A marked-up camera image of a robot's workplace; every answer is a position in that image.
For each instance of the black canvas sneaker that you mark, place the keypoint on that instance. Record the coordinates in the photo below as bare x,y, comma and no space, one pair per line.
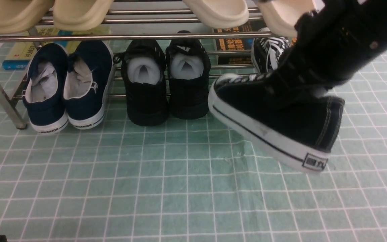
266,51
300,136

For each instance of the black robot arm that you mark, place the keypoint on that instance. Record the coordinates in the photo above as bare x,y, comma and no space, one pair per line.
332,45

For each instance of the steel shoe rack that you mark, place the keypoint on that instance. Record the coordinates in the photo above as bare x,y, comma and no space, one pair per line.
13,105

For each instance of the black mesh sneaker right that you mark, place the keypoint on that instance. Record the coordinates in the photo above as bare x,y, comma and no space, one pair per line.
188,68

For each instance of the black mesh sneaker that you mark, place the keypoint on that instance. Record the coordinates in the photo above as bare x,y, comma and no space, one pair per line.
142,67
188,68

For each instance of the green checked floor mat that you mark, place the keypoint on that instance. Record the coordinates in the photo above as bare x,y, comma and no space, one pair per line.
195,180

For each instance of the black mesh sneaker left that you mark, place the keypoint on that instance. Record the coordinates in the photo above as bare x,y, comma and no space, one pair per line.
142,67

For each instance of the black book with orange text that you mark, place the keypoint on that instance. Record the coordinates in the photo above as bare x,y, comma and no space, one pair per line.
237,44

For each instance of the cream slipper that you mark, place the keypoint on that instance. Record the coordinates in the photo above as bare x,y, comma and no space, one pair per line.
219,14
281,16

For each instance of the navy sneaker right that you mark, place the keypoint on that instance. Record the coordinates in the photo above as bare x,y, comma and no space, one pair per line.
86,89

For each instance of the navy sneaker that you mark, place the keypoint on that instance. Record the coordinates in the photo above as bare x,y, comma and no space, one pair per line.
43,93
86,89

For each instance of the cream slipper far right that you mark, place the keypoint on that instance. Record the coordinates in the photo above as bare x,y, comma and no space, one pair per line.
281,16

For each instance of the navy sneaker left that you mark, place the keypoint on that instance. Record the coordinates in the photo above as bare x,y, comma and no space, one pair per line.
43,93

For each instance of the yellow-beige slipper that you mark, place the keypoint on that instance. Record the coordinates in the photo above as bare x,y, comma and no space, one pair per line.
18,16
79,15

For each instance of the yellow and blue book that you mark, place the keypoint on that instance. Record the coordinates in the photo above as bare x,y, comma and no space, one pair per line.
22,52

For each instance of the yellow-beige slipper far left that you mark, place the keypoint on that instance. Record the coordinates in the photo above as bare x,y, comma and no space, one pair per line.
18,16

